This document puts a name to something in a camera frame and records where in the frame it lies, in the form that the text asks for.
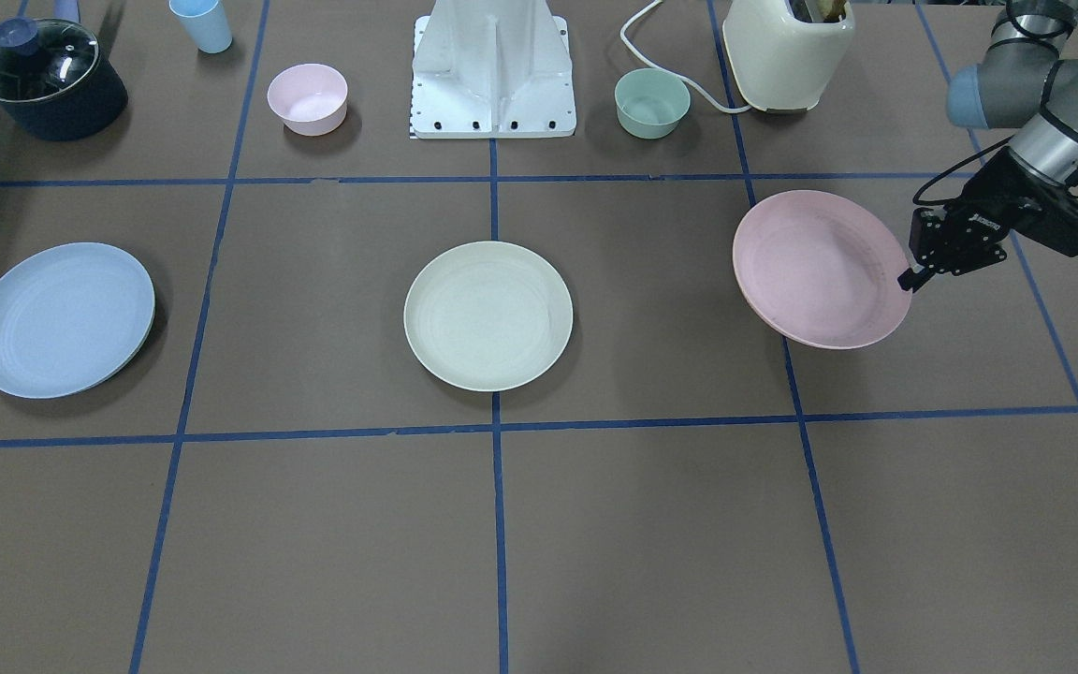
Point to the pink plate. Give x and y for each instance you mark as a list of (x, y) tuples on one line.
[(820, 270)]

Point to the cream toaster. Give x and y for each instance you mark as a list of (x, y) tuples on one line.
[(783, 54)]

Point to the green bowl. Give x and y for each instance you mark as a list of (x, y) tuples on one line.
[(650, 103)]

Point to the beige plate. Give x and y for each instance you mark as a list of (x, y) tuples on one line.
[(488, 316)]

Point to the pink bowl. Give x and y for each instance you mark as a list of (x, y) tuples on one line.
[(311, 99)]

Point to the light blue cup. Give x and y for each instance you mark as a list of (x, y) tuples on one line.
[(205, 22)]

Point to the light blue plate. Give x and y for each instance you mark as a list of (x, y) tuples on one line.
[(71, 317)]

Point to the dark blue lidded pot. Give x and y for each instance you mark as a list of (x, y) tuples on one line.
[(56, 81)]

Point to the white camera stand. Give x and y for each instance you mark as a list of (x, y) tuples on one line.
[(492, 70)]

